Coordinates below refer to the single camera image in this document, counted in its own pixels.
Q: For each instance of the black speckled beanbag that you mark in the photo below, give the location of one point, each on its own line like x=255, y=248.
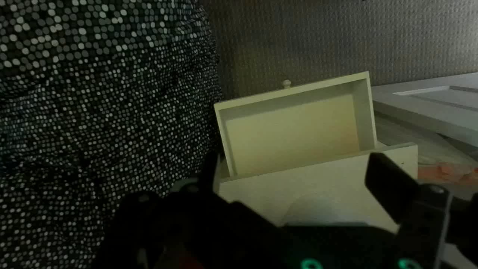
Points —
x=90, y=124

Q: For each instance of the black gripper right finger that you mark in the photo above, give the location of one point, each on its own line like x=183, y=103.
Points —
x=419, y=218

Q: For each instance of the orange object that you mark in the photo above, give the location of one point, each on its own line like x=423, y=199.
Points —
x=446, y=173

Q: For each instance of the white drawer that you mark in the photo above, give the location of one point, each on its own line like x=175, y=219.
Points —
x=293, y=134

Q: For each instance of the white flat furniture panel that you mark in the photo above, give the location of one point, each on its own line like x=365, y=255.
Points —
x=438, y=106

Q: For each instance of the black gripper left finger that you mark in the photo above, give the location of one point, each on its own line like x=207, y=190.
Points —
x=189, y=228

